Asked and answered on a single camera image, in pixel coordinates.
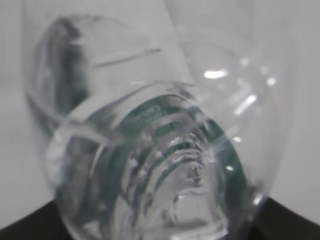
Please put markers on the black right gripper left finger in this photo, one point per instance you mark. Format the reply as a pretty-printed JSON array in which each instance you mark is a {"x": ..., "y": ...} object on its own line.
[{"x": 43, "y": 224}]

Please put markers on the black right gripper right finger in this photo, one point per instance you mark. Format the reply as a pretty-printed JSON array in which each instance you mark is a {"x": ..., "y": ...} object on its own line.
[{"x": 277, "y": 222}]

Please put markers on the clear green-label water bottle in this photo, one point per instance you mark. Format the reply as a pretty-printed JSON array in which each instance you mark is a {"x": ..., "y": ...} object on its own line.
[{"x": 160, "y": 119}]

